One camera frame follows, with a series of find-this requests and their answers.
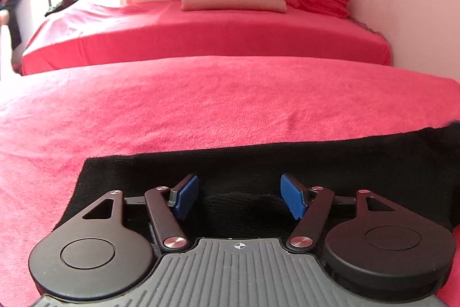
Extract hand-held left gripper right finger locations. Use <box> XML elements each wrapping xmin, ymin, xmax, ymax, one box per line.
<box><xmin>281</xmin><ymin>173</ymin><xmax>400</xmax><ymax>252</ymax></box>

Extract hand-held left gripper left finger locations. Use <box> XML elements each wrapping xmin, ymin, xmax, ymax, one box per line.
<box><xmin>77</xmin><ymin>173</ymin><xmax>200</xmax><ymax>254</ymax></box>

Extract black knit pants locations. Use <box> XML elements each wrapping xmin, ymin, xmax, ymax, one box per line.
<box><xmin>53</xmin><ymin>122</ymin><xmax>460</xmax><ymax>247</ymax></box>

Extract bed with red sheet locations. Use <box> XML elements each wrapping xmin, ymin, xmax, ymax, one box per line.
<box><xmin>22</xmin><ymin>0</ymin><xmax>392</xmax><ymax>75</ymax></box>

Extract black cloth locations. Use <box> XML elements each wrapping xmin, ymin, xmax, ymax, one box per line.
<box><xmin>45</xmin><ymin>0</ymin><xmax>87</xmax><ymax>17</ymax></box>

